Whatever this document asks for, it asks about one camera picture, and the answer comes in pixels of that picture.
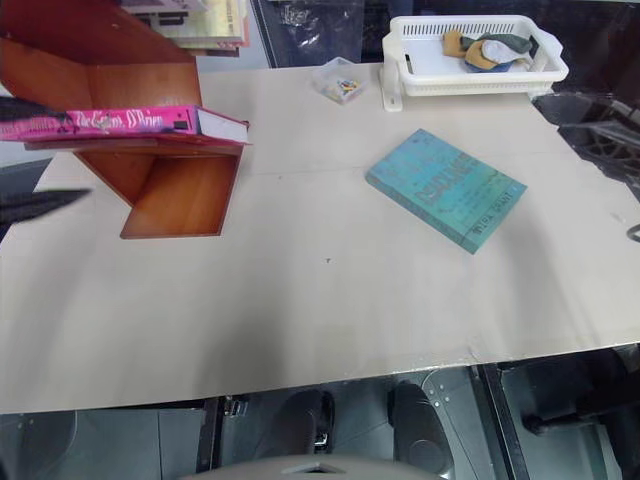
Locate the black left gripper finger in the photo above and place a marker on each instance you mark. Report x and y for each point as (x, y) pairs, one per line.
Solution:
(35, 202)
(27, 110)

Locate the pink hardcover book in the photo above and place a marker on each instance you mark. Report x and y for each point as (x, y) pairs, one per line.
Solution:
(130, 122)

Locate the wooden bookshelf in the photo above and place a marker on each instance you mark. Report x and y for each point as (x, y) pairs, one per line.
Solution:
(185, 200)

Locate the pale cover book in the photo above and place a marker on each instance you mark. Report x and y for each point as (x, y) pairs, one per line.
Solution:
(165, 9)

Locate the teal paperback book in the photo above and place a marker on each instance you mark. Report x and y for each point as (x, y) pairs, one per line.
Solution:
(445, 187)

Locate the clear box of coloured pins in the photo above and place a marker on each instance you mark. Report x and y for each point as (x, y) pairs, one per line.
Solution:
(341, 82)

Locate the white plastic basket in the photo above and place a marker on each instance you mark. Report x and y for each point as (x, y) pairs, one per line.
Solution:
(425, 60)

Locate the mustard yellow cloth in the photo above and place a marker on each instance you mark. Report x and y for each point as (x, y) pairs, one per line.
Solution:
(452, 44)

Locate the blue cloth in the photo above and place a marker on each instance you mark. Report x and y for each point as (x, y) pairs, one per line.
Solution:
(487, 66)

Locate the white cloth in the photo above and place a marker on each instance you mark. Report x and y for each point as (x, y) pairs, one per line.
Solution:
(500, 51)

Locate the black table frame bar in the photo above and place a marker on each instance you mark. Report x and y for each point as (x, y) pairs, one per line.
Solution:
(502, 425)

